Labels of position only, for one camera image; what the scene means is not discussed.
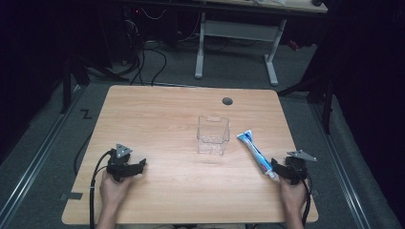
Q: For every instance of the small red object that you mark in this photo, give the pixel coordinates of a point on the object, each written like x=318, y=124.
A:
x=293, y=45

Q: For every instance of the blue white toothpaste tube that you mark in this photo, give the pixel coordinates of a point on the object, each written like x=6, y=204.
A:
x=254, y=151

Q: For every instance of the person's right hand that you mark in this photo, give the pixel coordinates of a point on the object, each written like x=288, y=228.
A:
x=293, y=197

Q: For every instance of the grey tape strip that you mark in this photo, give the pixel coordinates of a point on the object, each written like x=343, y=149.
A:
x=74, y=196

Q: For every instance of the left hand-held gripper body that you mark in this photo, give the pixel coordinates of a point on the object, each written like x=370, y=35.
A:
x=118, y=167

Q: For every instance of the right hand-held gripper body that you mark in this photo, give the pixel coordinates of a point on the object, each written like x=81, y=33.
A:
x=296, y=168

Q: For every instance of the person's left hand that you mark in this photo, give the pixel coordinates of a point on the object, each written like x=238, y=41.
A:
x=113, y=191

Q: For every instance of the clear plastic box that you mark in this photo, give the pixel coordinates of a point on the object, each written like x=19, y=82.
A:
x=212, y=136

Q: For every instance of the black metal stand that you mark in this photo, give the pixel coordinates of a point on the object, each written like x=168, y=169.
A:
x=324, y=101
x=71, y=82

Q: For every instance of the white desk frame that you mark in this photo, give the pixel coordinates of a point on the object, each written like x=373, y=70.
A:
x=242, y=30

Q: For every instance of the dark computer equipment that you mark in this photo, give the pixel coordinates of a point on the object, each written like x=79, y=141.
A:
x=132, y=31

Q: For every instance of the metal floor rail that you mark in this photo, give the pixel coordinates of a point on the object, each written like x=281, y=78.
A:
x=344, y=171
x=31, y=165

